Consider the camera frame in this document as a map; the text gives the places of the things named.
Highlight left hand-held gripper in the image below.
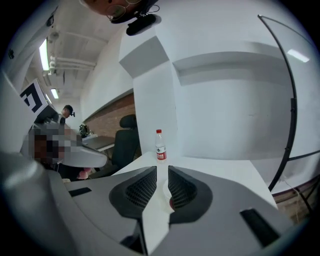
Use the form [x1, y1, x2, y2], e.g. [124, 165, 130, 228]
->
[0, 71, 109, 169]

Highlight black curved stand frame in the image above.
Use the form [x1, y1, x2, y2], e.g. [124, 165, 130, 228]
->
[257, 14, 320, 194]

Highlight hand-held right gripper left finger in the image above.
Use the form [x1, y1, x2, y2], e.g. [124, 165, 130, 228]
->
[47, 165, 158, 256]

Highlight thin-rimmed glasses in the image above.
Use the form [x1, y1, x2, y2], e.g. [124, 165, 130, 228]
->
[105, 0, 144, 21]

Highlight clear water bottle red cap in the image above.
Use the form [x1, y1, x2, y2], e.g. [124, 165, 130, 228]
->
[154, 128, 168, 164]

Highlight black office chair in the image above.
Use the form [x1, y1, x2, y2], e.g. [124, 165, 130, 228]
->
[87, 114, 141, 180]

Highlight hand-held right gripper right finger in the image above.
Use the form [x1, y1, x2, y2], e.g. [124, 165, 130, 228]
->
[149, 164, 302, 256]

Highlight black floor cable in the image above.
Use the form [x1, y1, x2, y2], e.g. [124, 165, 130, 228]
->
[287, 172, 320, 222]

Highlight white ceiling pipes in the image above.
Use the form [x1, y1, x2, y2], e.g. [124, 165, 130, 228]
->
[41, 55, 97, 77]

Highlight green potted plant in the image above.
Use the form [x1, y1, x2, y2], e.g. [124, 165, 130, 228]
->
[78, 123, 94, 139]

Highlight long ceiling light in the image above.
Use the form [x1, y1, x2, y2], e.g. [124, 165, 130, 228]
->
[38, 37, 50, 72]

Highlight grey background desk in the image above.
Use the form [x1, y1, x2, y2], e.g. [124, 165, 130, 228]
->
[81, 134, 116, 152]

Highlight black head camera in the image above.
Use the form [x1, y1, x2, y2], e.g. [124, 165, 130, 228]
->
[125, 13, 162, 37]

